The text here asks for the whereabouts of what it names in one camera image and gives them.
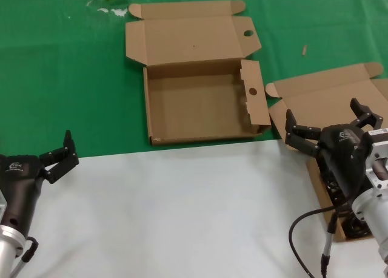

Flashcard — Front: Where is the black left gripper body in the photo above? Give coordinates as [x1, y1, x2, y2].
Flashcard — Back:
[0, 153, 49, 235]

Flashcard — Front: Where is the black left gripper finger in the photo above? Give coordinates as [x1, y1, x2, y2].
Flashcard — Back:
[38, 130, 80, 185]

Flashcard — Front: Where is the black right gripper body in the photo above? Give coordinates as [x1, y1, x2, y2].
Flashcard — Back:
[316, 123, 370, 200]

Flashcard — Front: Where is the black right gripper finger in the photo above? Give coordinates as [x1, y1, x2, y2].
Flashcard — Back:
[284, 109, 323, 156]
[347, 98, 384, 131]

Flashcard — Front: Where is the open brown cardboard box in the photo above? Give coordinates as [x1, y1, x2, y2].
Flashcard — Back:
[265, 62, 388, 243]

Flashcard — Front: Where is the cardboard box with holed flaps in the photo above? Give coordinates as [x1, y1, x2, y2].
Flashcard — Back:
[125, 0, 272, 146]

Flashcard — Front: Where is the green table cloth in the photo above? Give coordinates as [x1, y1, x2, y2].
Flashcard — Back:
[0, 0, 388, 160]

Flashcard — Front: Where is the clear plastic bag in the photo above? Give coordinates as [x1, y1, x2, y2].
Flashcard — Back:
[86, 0, 130, 18]

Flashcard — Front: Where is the silver left camera bracket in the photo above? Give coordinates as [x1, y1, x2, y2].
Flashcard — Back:
[0, 189, 7, 222]

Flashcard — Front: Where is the silver camera bracket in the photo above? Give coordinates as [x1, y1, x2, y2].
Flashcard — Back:
[362, 126, 388, 191]
[0, 189, 7, 222]

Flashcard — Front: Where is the silver right camera bracket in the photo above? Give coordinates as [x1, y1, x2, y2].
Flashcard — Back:
[362, 126, 388, 191]

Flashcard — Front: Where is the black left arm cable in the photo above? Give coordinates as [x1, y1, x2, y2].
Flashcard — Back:
[12, 235, 39, 278]

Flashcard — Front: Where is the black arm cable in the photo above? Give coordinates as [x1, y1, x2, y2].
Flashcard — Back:
[12, 235, 39, 278]
[288, 198, 357, 278]

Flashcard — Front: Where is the cable with grey connector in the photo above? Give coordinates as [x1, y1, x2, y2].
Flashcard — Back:
[319, 209, 340, 278]

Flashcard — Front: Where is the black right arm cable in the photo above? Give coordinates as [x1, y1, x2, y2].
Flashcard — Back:
[288, 198, 357, 278]

